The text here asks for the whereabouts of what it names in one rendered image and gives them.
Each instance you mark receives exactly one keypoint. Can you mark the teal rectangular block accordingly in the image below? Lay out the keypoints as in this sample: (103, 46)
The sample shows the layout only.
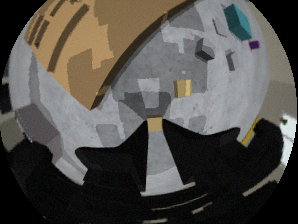
(237, 22)

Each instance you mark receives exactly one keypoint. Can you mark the tan wooden puzzle board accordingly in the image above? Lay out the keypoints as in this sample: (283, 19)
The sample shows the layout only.
(84, 43)

